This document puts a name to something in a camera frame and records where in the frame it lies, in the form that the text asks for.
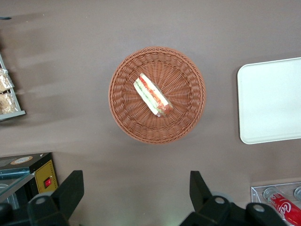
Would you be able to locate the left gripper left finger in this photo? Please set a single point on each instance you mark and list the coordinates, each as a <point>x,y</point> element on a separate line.
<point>63,202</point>

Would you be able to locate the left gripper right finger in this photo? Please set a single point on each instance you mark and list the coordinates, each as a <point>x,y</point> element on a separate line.
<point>207,212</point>

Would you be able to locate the triangle sandwich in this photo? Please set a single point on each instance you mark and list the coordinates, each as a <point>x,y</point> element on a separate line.
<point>152,95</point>

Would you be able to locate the beige plastic tray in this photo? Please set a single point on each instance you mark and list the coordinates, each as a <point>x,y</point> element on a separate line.
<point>270,101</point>

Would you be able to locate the brown round wicker basket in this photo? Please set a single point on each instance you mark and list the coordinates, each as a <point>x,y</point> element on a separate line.
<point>178,70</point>

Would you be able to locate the black food warmer yellow panel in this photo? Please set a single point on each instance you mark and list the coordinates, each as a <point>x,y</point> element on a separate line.
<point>45,169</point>

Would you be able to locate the clear acrylic bottle rack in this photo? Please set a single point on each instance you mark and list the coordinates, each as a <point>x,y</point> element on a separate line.
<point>256,191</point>

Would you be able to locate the grey metal snack rack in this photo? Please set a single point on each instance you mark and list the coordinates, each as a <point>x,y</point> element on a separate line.
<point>14,114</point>

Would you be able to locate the clear bag of crackers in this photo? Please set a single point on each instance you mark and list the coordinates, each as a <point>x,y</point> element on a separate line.
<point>7,103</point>
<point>3,81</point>

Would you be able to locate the small dark blue object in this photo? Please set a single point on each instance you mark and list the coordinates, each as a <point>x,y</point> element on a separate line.
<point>4,18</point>

